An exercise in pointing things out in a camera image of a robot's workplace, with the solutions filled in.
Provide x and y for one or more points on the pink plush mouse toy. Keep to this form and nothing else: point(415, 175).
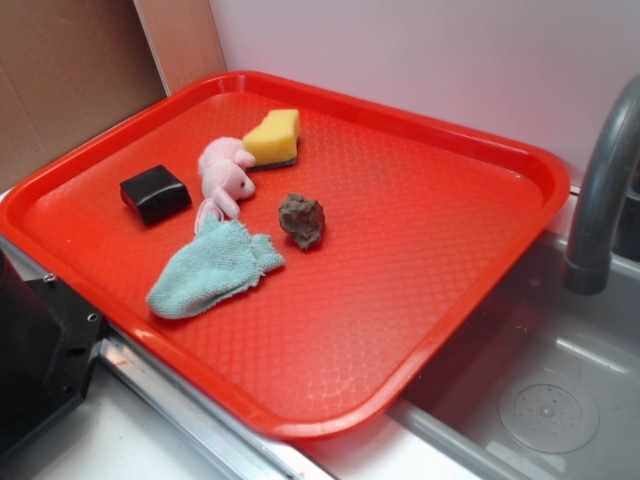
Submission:
point(223, 169)

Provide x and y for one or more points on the light blue cloth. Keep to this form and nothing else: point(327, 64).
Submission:
point(223, 259)

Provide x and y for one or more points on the yellow sponge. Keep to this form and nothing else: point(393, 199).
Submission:
point(274, 142)

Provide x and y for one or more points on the red plastic tray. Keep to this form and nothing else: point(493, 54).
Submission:
point(423, 218)

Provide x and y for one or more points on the black rectangular block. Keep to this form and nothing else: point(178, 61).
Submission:
point(155, 195)

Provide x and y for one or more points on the brown rock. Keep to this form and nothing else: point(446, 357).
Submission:
point(303, 220)

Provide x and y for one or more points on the grey toy sink basin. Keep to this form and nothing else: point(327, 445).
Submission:
point(538, 382)

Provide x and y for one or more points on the brown cardboard panel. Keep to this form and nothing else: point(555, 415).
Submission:
point(71, 70)

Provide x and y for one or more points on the grey toy faucet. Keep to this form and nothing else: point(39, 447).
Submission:
point(605, 189)

